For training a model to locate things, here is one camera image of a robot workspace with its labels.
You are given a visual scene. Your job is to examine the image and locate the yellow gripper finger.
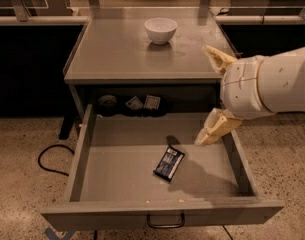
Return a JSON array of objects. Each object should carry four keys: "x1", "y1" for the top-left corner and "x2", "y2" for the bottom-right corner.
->
[
  {"x1": 194, "y1": 108, "x2": 242, "y2": 146},
  {"x1": 202, "y1": 45, "x2": 237, "y2": 74}
]

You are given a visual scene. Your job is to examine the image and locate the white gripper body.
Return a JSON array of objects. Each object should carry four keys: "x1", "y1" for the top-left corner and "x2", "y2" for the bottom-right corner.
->
[{"x1": 220, "y1": 56, "x2": 273, "y2": 120}]

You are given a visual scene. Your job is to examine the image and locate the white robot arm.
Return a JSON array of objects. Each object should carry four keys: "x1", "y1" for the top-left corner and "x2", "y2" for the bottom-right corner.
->
[{"x1": 195, "y1": 45, "x2": 305, "y2": 146}]

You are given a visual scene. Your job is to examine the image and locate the grey counter cabinet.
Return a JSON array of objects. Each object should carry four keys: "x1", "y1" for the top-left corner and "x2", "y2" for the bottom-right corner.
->
[{"x1": 65, "y1": 7, "x2": 234, "y2": 115}]

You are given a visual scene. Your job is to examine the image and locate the grey open drawer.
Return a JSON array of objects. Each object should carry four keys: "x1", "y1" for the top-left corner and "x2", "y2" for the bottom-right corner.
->
[{"x1": 41, "y1": 99, "x2": 284, "y2": 231}]

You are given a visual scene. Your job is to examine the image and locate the right black puck with card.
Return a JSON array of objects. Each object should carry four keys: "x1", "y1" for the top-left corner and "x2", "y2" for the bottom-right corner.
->
[{"x1": 143, "y1": 95, "x2": 168, "y2": 117}]

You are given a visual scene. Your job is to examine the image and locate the black puck with card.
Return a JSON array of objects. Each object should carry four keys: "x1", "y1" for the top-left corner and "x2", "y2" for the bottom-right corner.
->
[
  {"x1": 143, "y1": 95, "x2": 168, "y2": 117},
  {"x1": 120, "y1": 96, "x2": 143, "y2": 117}
]

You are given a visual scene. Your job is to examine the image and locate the white ceramic bowl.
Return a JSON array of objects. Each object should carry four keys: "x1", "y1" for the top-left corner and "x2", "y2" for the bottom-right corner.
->
[{"x1": 144, "y1": 18, "x2": 177, "y2": 45}]

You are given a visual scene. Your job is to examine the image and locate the left black puck with card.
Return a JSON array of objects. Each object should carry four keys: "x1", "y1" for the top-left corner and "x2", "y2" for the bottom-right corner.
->
[{"x1": 120, "y1": 96, "x2": 143, "y2": 117}]

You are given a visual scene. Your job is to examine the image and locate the round black white device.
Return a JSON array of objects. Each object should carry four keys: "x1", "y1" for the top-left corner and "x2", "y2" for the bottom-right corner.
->
[{"x1": 96, "y1": 95, "x2": 118, "y2": 116}]

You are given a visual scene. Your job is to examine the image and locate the left dark cabinet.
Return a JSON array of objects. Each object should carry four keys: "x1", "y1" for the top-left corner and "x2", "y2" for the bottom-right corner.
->
[{"x1": 0, "y1": 24, "x2": 83, "y2": 117}]

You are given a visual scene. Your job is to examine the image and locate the blue floor tape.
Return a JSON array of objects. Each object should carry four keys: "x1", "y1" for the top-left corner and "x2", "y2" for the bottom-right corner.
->
[{"x1": 44, "y1": 227, "x2": 75, "y2": 240}]

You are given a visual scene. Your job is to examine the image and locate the black drawer handle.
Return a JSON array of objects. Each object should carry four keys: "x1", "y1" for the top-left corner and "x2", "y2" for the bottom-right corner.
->
[{"x1": 146, "y1": 213, "x2": 185, "y2": 229}]

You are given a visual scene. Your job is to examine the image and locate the black floor cable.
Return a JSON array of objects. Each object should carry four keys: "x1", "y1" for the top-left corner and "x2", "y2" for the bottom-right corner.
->
[{"x1": 37, "y1": 143, "x2": 75, "y2": 177}]

